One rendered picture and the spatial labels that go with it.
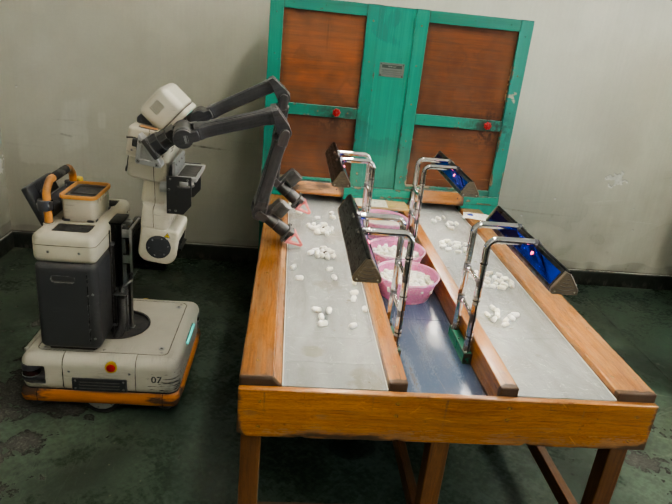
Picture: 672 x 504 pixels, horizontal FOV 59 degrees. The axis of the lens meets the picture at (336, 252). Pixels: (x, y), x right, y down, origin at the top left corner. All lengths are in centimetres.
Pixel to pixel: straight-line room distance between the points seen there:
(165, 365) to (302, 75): 161
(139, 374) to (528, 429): 161
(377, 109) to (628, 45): 195
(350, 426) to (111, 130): 300
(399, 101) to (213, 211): 164
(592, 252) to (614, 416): 298
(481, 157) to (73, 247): 216
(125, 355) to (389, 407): 136
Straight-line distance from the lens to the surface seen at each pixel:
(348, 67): 324
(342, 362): 182
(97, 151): 433
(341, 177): 252
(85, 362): 275
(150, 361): 269
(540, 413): 187
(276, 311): 202
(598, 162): 464
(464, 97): 337
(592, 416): 194
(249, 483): 195
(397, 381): 172
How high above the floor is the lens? 169
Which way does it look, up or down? 21 degrees down
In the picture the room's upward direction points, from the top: 6 degrees clockwise
